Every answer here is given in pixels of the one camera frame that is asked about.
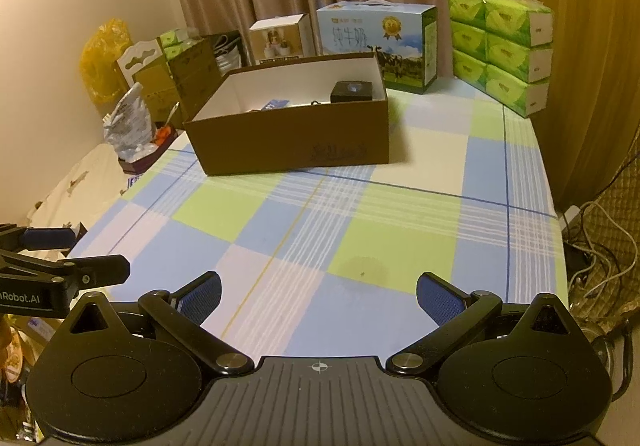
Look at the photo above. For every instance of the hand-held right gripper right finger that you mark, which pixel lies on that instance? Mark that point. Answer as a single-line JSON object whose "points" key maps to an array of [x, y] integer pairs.
{"points": [[440, 298]]}

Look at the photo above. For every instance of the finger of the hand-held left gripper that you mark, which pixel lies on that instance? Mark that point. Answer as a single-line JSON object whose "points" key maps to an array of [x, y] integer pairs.
{"points": [[105, 270], [50, 237]]}

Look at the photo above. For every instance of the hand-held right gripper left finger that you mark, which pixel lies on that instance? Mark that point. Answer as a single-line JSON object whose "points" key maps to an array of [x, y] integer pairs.
{"points": [[200, 298]]}

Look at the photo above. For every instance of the brown cardboard storage box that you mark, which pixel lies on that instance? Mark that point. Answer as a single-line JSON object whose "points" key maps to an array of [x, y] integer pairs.
{"points": [[290, 146]]}

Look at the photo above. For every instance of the blue dental floss box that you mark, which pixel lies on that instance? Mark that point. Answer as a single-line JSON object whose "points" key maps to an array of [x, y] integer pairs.
{"points": [[275, 104]]}

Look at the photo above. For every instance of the black product box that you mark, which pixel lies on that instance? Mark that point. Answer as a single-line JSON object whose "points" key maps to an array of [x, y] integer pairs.
{"points": [[352, 91]]}

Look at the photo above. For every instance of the cream floral cloth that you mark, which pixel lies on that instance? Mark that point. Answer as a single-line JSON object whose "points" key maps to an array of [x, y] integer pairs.
{"points": [[75, 186]]}

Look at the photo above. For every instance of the pile of small packets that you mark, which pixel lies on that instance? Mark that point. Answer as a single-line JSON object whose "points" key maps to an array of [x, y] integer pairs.
{"points": [[20, 366]]}

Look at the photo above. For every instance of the dark red box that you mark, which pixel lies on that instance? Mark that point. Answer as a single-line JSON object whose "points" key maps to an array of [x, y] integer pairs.
{"points": [[150, 161]]}

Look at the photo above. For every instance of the clear plastic bag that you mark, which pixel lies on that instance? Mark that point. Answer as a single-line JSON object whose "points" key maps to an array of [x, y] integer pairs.
{"points": [[127, 126]]}

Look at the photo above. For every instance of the black power adapter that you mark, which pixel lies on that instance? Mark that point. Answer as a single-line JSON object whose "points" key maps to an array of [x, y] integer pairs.
{"points": [[577, 258]]}

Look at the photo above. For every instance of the orange small object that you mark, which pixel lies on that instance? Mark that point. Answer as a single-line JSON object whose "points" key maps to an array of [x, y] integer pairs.
{"points": [[161, 135]]}

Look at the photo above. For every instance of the plain cardboard carton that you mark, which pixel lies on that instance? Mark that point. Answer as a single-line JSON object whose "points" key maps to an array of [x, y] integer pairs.
{"points": [[152, 91]]}

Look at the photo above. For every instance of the yellow plastic bag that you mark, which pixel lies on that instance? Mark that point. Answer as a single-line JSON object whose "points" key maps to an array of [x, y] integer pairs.
{"points": [[102, 61]]}

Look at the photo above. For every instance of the quilted brown chair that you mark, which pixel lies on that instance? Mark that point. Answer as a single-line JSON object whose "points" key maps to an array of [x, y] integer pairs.
{"points": [[620, 216]]}

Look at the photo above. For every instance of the white chair back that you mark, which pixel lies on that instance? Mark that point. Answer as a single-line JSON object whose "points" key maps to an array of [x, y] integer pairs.
{"points": [[140, 56]]}

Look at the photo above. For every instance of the printed cardboard carton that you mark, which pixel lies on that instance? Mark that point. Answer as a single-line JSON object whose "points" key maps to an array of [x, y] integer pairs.
{"points": [[195, 81]]}

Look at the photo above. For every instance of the green facial tissue packet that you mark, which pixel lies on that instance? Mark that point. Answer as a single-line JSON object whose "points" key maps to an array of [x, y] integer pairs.
{"points": [[173, 51], [177, 37]]}

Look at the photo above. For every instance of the stacked metal basins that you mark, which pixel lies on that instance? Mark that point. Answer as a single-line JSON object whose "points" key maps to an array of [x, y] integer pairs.
{"points": [[230, 56]]}

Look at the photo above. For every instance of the stack of green tissue packs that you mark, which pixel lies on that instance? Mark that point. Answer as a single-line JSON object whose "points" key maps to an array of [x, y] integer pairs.
{"points": [[500, 56]]}

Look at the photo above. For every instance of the white gift box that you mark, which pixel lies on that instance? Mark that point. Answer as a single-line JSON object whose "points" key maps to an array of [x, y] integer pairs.
{"points": [[280, 38]]}

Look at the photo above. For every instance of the wooden door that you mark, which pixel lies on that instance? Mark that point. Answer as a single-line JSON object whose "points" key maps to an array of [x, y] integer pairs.
{"points": [[575, 51]]}

